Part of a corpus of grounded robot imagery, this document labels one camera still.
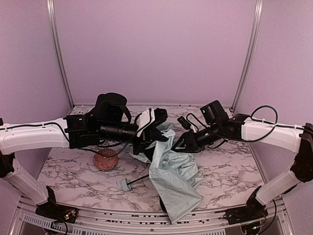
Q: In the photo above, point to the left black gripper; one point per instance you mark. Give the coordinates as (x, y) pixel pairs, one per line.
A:
(145, 138)

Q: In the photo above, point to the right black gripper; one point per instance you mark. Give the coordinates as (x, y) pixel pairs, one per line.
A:
(191, 138)

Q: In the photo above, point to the mint green folding umbrella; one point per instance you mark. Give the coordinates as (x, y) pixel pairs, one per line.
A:
(174, 175)

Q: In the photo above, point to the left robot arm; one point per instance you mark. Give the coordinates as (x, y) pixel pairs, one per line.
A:
(108, 120)

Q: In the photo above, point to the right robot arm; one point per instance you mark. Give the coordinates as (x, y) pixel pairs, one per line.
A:
(260, 127)

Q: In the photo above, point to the red patterned bowl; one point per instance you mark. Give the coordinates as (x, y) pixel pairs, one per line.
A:
(105, 163)

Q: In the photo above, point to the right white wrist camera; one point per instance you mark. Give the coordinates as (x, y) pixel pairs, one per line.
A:
(186, 124)

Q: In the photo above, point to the right aluminium frame post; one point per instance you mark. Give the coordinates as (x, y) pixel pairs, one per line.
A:
(249, 54)

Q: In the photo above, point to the aluminium frame post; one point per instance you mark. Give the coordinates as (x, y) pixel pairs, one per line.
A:
(249, 54)
(58, 51)

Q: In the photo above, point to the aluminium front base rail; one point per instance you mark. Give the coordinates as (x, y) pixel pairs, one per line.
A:
(107, 222)

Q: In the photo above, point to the left aluminium frame post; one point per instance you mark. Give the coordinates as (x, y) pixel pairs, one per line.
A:
(58, 51)

